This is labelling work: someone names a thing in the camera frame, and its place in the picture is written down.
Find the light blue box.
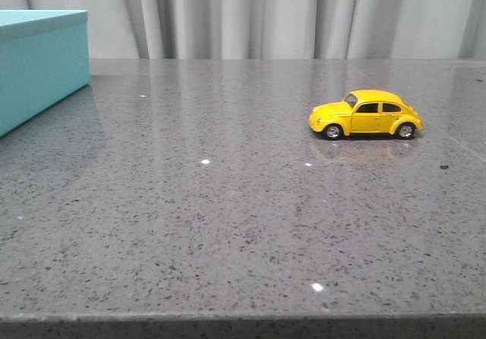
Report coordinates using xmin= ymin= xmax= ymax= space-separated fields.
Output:
xmin=1 ymin=10 xmax=90 ymax=135

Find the yellow toy beetle car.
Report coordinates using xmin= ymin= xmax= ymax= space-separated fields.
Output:
xmin=308 ymin=89 xmax=424 ymax=140

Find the white curtain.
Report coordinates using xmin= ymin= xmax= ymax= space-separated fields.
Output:
xmin=1 ymin=0 xmax=485 ymax=59

